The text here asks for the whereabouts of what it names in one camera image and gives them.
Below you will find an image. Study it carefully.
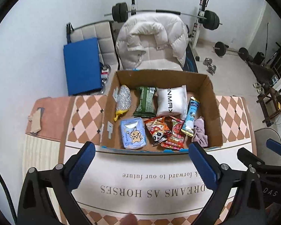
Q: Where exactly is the chrome dumbbell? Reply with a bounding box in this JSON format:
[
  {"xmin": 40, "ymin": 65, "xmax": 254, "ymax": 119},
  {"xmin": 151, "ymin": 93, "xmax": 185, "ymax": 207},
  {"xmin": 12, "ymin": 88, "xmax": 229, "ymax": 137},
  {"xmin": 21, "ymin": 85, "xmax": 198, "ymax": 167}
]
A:
[{"xmin": 203, "ymin": 57, "xmax": 217, "ymax": 75}]

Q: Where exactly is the floor barbell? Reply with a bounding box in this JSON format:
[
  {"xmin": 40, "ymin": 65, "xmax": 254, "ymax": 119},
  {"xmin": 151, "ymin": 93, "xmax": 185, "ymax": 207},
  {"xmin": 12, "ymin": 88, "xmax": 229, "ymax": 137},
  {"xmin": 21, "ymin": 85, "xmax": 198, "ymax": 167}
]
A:
[{"xmin": 213, "ymin": 42, "xmax": 249, "ymax": 60}]

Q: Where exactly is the operator fingertip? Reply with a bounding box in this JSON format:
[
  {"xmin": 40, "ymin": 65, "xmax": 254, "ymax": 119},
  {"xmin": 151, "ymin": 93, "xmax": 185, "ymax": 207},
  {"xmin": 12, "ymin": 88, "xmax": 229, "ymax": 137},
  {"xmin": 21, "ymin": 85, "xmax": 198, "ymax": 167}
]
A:
[{"xmin": 123, "ymin": 213, "xmax": 138, "ymax": 225}]

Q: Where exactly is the red snack packet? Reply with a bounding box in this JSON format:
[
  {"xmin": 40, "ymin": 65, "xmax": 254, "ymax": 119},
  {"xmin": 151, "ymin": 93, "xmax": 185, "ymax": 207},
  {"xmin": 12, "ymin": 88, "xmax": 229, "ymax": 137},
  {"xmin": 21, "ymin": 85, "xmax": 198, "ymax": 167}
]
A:
[{"xmin": 160, "ymin": 116, "xmax": 185, "ymax": 150}]

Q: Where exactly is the white weight rack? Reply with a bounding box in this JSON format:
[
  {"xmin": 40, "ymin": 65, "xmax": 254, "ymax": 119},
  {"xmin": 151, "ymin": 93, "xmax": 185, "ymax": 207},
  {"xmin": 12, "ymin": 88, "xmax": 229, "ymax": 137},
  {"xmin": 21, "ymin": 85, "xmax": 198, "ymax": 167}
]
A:
[{"xmin": 129, "ymin": 0, "xmax": 209, "ymax": 62}]

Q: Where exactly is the blue gold milk sachet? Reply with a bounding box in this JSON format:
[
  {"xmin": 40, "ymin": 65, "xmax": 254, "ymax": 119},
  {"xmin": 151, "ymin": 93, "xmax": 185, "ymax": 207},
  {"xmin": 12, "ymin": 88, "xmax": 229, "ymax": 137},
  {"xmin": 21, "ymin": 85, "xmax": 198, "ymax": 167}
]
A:
[{"xmin": 181, "ymin": 97, "xmax": 200, "ymax": 137}]

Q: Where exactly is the white puffer jacket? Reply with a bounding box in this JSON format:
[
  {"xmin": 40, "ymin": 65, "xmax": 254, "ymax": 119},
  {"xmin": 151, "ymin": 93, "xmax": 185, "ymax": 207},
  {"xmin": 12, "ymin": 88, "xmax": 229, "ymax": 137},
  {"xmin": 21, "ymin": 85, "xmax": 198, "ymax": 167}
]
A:
[{"xmin": 115, "ymin": 13, "xmax": 188, "ymax": 71}]

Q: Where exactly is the dark wooden chair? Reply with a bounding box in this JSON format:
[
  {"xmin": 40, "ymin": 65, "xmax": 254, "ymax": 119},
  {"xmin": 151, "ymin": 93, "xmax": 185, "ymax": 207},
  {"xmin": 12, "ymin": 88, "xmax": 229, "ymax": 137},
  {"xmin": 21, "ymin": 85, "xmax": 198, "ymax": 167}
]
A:
[{"xmin": 247, "ymin": 44, "xmax": 281, "ymax": 127}]

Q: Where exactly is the barbell on rack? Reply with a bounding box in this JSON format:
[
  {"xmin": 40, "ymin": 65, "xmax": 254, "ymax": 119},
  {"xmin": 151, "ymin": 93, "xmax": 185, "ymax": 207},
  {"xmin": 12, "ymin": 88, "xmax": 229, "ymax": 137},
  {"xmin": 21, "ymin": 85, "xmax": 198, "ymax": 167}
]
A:
[{"xmin": 104, "ymin": 3, "xmax": 222, "ymax": 31}]

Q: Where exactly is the white padded bench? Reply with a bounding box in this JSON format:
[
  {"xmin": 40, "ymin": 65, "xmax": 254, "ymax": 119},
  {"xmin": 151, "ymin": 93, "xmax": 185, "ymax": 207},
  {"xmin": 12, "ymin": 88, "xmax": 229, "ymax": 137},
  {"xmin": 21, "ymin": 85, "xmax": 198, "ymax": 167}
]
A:
[{"xmin": 65, "ymin": 20, "xmax": 119, "ymax": 72}]

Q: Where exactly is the white small pillow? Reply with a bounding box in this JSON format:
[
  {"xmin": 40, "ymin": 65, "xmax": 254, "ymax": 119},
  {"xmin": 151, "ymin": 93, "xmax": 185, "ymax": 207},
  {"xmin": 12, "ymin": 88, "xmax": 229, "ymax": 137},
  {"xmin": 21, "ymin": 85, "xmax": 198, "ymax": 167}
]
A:
[{"xmin": 156, "ymin": 85, "xmax": 188, "ymax": 120}]

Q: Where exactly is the purple knitted cloth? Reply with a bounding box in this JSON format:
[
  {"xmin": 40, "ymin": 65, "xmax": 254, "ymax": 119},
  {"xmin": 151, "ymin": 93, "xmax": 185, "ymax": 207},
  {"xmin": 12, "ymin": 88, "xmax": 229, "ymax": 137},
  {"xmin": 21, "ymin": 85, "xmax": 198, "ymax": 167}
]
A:
[{"xmin": 192, "ymin": 117, "xmax": 209, "ymax": 148}]

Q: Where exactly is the blue cardboard milk box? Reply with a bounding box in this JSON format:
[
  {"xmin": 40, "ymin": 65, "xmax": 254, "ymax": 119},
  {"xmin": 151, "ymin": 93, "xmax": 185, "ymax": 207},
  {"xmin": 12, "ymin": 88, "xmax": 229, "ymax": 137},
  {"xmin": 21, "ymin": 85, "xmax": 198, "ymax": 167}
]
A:
[{"xmin": 99, "ymin": 70, "xmax": 223, "ymax": 150}]

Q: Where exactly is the checkered printed tablecloth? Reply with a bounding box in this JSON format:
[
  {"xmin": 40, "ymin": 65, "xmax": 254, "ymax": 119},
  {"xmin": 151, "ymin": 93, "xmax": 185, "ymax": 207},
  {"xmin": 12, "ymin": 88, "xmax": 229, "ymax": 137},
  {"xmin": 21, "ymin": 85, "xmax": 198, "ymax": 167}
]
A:
[{"xmin": 25, "ymin": 94, "xmax": 257, "ymax": 225}]

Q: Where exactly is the orange panda snack packet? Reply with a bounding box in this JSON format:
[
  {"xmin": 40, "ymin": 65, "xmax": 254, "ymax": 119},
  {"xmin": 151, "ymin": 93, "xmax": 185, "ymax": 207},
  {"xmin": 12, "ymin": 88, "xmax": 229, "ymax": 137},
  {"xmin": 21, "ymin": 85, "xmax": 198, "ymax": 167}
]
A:
[{"xmin": 144, "ymin": 116, "xmax": 171, "ymax": 146}]

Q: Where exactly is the grey round chair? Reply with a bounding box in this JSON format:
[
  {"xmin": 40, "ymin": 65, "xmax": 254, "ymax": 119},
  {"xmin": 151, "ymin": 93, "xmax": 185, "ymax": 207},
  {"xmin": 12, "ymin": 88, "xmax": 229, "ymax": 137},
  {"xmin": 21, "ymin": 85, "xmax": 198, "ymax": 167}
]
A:
[{"xmin": 254, "ymin": 127, "xmax": 281, "ymax": 166}]

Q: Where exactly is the cardboard scrap on table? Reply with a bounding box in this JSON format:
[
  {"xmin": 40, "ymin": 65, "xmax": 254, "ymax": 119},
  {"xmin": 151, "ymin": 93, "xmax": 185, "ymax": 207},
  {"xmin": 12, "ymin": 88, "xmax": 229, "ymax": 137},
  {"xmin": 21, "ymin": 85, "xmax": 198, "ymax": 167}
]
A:
[{"xmin": 28, "ymin": 107, "xmax": 44, "ymax": 135}]

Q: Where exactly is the green snack packet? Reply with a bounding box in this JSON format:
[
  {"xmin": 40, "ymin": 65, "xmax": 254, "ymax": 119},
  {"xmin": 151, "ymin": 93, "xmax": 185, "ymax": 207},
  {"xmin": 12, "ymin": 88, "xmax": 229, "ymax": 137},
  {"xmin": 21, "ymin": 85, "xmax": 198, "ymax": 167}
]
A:
[{"xmin": 133, "ymin": 86, "xmax": 156, "ymax": 118}]

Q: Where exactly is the blue folded mat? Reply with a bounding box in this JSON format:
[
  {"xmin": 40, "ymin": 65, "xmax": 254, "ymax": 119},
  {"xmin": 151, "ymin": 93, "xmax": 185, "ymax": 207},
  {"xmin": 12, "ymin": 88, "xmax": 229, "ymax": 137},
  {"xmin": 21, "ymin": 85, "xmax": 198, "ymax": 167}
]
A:
[{"xmin": 63, "ymin": 37, "xmax": 102, "ymax": 95}]

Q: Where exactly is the blue tissue pack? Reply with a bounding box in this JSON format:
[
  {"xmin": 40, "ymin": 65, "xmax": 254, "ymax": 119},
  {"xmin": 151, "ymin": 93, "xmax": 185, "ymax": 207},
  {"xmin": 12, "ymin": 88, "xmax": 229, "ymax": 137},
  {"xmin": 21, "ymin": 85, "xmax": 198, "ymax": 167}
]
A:
[{"xmin": 120, "ymin": 117, "xmax": 147, "ymax": 150}]

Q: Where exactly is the silver yellow scrubber toy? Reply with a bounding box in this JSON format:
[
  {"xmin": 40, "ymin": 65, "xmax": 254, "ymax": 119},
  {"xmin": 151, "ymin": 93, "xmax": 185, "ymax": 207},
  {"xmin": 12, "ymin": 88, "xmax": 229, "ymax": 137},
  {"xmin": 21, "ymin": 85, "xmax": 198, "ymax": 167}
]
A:
[{"xmin": 114, "ymin": 85, "xmax": 132, "ymax": 121}]

